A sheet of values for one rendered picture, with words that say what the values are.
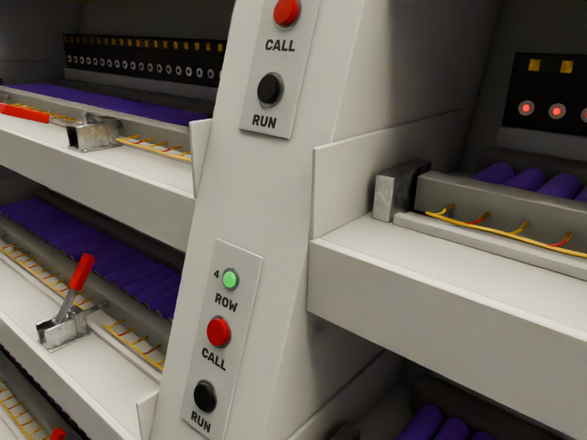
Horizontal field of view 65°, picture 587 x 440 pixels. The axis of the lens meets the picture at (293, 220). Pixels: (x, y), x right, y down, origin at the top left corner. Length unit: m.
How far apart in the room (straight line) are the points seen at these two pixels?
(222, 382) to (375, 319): 0.11
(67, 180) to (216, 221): 0.21
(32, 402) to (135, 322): 0.26
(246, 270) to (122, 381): 0.21
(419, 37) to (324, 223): 0.13
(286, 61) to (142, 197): 0.16
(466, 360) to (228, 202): 0.16
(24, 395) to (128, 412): 0.32
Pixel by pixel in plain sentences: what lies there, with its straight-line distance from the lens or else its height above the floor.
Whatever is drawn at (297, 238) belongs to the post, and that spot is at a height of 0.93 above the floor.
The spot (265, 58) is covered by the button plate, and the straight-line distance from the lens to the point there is 0.28.
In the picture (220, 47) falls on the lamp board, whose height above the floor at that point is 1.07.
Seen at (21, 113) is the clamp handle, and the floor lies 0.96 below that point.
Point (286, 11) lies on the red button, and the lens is 0.28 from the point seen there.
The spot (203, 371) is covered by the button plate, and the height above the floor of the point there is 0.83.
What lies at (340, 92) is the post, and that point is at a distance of 0.25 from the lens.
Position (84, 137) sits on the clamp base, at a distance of 0.45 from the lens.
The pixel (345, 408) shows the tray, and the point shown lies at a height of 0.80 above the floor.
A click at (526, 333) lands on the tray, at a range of 0.21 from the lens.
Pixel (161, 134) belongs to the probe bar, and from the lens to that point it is 0.43.
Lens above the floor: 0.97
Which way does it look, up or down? 8 degrees down
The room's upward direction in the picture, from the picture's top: 13 degrees clockwise
